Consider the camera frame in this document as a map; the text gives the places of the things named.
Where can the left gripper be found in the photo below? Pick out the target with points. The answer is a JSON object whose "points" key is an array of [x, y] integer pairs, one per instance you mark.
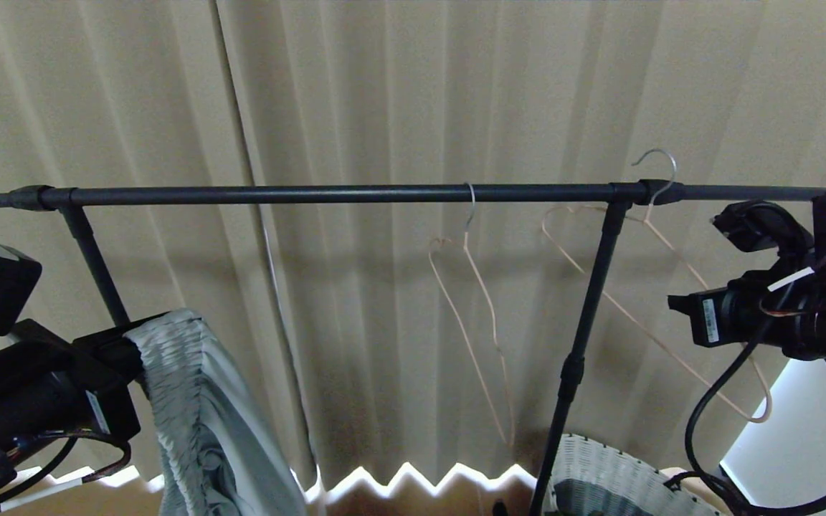
{"points": [[40, 423]]}

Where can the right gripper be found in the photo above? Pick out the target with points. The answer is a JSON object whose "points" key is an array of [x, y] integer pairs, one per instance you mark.
{"points": [[750, 319]]}

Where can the pink clothes hanger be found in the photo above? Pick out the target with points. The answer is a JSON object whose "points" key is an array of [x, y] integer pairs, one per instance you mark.
{"points": [[493, 322], [671, 247]]}

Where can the pale grey shorts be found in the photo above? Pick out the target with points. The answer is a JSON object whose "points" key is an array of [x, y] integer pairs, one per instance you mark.
{"points": [[198, 401]]}

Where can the white laundry basket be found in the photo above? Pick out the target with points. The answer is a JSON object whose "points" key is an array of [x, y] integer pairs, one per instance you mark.
{"points": [[599, 462]]}

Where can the black clothes rack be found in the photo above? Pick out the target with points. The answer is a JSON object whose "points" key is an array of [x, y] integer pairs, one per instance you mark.
{"points": [[312, 194]]}

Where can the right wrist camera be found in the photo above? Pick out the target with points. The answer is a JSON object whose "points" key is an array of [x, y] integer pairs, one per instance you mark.
{"points": [[764, 226]]}

